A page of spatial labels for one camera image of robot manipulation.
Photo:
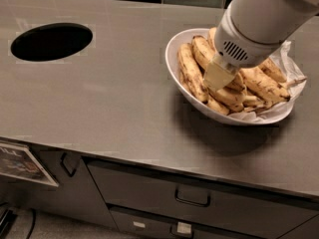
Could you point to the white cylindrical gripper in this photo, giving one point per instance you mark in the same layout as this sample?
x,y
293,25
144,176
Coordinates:
x,y
241,43

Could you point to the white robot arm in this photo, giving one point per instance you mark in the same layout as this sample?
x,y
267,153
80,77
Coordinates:
x,y
250,31

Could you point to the lower middle banana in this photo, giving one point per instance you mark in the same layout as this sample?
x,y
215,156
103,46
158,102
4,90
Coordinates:
x,y
235,100

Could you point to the white oval bowl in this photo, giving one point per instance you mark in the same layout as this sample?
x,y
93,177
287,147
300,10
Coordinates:
x,y
276,114

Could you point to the long central spotted banana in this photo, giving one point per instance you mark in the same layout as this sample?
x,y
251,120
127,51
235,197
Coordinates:
x,y
264,86

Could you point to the white paper liner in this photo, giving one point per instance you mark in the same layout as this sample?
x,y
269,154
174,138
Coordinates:
x,y
295,83

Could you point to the upper grey drawer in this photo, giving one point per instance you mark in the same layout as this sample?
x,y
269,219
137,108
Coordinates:
x,y
218,205

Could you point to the grey drawer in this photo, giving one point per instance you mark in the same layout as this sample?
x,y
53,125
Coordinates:
x,y
218,205
159,227

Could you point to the round black counter hole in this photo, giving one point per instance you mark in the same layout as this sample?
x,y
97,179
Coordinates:
x,y
51,42

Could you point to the lower grey drawer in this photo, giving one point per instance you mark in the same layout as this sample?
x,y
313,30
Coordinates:
x,y
159,227

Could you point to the grey cabinet door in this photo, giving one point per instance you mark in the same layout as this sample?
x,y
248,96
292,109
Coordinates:
x,y
76,195

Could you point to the framed sign on cabinet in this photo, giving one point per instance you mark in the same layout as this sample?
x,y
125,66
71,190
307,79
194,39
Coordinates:
x,y
18,161

